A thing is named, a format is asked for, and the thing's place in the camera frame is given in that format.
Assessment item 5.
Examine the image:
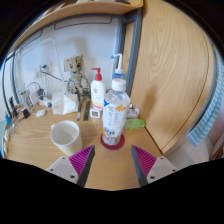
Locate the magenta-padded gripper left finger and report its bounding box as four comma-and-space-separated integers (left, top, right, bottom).
45, 144, 97, 188

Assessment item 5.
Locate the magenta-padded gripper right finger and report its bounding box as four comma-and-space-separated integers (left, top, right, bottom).
130, 144, 179, 188

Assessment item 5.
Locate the clear plastic drink bottle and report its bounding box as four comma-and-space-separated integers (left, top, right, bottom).
101, 78, 132, 147

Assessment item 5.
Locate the cream white mug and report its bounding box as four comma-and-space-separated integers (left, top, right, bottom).
49, 119, 83, 157

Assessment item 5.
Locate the green cloth pack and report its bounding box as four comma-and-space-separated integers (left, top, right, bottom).
124, 118, 147, 131

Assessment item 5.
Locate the flat round red coaster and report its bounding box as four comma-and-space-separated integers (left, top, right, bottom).
100, 133, 126, 151

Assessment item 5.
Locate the small white mouse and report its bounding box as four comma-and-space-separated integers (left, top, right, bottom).
35, 108, 47, 118

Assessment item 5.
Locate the small white pink tube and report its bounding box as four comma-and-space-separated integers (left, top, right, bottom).
126, 104, 140, 119

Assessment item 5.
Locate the dark ruler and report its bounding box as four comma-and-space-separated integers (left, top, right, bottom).
83, 99, 92, 122

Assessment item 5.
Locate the small white desk clock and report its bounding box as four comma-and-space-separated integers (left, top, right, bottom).
89, 108, 101, 119

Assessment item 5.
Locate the blue white striped towel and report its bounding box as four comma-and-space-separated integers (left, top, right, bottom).
185, 49, 224, 147

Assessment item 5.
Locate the white tissue pack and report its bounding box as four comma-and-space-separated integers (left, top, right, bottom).
51, 93, 80, 115

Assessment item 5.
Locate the white power strip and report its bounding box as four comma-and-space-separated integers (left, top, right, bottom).
38, 96, 53, 108

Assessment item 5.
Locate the blue white-capped tube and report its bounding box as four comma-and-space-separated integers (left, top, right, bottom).
4, 113, 12, 127

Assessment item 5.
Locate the white red-pump lotion bottle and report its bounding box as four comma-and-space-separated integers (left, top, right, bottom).
90, 67, 107, 111

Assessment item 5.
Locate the brown tree creature figurine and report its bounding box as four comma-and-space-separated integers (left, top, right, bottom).
66, 54, 90, 101

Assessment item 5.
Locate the white desk lamp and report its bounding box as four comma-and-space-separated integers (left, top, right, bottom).
14, 36, 66, 98

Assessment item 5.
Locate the wooden shelf unit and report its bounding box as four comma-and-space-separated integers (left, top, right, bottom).
8, 0, 144, 56

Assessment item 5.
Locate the white wall socket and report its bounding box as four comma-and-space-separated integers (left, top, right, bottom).
33, 63, 51, 79

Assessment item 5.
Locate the white wall box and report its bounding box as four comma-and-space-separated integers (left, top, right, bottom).
63, 56, 76, 72

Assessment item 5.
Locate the grey metal frame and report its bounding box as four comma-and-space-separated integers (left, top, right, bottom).
1, 8, 144, 111

